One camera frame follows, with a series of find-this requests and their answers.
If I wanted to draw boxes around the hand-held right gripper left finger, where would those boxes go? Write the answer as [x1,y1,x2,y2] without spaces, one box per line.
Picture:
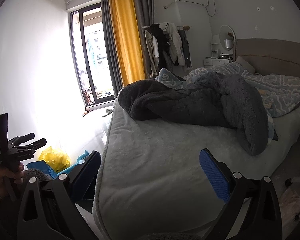
[17,151,102,240]

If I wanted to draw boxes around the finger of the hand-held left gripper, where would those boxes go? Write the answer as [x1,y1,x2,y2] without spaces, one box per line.
[11,133,36,146]
[26,138,47,153]

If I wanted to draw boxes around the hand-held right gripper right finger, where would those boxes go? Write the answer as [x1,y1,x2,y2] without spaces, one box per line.
[199,148,283,240]

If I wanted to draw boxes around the person's left hand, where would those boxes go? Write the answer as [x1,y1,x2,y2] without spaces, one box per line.
[0,164,25,197]

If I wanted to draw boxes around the yellow plastic bag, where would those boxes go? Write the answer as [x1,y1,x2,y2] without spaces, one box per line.
[39,147,71,173]

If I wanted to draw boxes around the blue printed packet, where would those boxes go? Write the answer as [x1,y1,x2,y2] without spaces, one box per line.
[26,161,58,180]

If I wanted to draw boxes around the bed with pale cover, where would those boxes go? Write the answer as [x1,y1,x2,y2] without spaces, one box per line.
[92,100,300,240]

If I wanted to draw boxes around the dark grey fleece blanket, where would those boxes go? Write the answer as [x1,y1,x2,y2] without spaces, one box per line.
[117,71,271,156]

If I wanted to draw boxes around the light spotted floor rug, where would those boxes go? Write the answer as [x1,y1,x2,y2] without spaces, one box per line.
[271,150,300,232]

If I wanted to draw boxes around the blue patterned duvet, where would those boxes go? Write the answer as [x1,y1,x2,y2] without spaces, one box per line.
[185,62,300,118]

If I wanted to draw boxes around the blue printed pillow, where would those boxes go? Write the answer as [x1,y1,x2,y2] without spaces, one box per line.
[157,67,188,88]

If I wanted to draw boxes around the white dresser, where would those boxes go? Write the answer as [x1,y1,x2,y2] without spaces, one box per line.
[203,57,234,67]

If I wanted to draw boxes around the beige pillow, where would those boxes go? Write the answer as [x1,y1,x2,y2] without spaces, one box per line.
[235,55,256,74]

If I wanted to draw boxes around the grey curtain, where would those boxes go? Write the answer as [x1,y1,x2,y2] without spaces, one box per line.
[101,0,124,91]
[132,0,156,81]

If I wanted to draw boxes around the white shelf organizer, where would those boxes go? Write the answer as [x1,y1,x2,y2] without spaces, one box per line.
[211,35,222,58]

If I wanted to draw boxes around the dark grey pants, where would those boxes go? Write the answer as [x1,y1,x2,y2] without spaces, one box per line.
[177,29,192,68]

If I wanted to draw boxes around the silver table lamp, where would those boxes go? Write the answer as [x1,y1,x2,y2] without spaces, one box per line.
[223,39,234,61]

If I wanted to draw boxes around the white jacket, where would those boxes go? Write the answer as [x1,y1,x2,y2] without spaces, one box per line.
[160,22,186,67]

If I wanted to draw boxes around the beige padded headboard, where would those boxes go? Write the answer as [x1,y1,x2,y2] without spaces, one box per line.
[234,38,300,81]

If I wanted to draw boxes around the beige coat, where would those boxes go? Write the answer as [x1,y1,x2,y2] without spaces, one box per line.
[144,30,159,75]

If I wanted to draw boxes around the black jacket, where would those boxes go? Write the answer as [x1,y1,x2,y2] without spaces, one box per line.
[150,24,171,67]

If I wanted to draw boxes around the yellow curtain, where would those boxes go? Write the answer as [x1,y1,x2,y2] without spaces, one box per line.
[108,0,146,87]

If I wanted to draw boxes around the round mirror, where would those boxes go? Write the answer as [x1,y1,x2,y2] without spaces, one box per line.
[219,25,237,49]

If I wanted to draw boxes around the clothes rack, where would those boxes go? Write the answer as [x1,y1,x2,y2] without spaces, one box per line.
[142,23,191,76]

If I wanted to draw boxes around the window with dark frame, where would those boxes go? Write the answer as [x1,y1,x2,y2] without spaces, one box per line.
[70,2,116,108]

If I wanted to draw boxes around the air conditioner power cable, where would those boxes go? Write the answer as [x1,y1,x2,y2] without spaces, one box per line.
[206,0,217,18]

